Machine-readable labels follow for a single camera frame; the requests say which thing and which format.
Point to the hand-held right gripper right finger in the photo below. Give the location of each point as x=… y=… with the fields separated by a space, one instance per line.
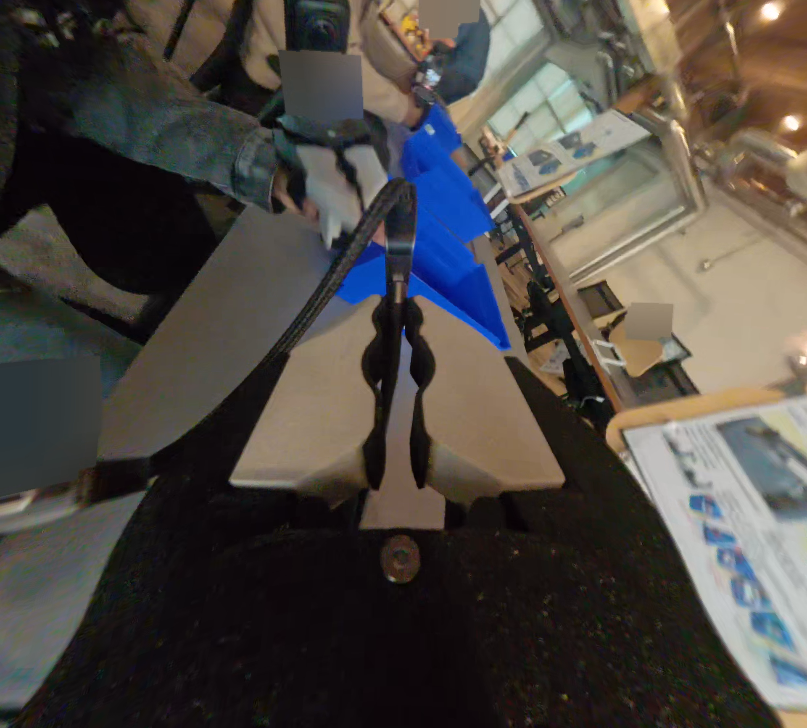
x=492 y=413

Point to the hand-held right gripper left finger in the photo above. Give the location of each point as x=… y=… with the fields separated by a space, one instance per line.
x=302 y=413

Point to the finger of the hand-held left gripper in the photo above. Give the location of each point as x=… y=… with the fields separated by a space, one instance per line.
x=328 y=192
x=369 y=170

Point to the person's left forearm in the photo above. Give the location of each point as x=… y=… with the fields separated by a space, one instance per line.
x=189 y=129

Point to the person's left hand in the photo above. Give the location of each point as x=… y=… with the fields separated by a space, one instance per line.
x=287 y=192

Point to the beige chair back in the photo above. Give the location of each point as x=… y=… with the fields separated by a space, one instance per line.
x=637 y=353

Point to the person's leg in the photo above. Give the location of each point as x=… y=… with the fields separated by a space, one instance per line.
x=94 y=224

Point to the instruction poster board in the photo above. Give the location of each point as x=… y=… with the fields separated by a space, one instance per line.
x=725 y=520

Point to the grey wall lamp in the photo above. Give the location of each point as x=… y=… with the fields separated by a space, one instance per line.
x=799 y=364

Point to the metal duct pipe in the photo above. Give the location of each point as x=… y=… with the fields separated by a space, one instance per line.
x=681 y=142

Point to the metal air duct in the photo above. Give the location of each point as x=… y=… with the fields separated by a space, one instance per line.
x=744 y=148

